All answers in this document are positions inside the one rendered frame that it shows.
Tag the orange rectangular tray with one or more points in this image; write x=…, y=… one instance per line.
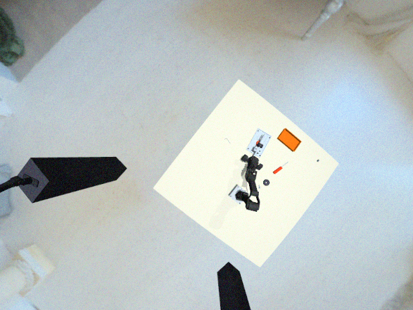
x=289, y=140

